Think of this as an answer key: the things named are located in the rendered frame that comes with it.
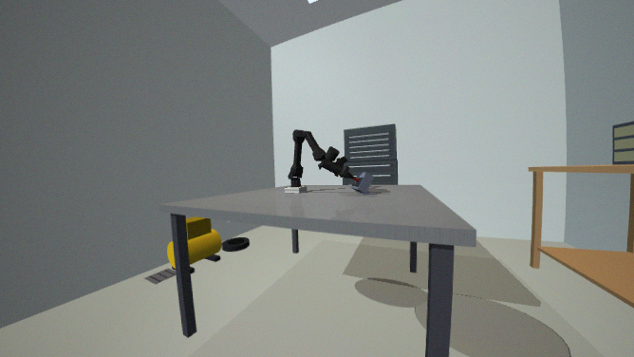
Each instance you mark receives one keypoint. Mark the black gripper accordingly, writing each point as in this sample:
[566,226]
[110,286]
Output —
[340,171]

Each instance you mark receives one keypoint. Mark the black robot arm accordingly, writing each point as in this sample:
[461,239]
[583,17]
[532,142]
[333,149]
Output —
[318,153]

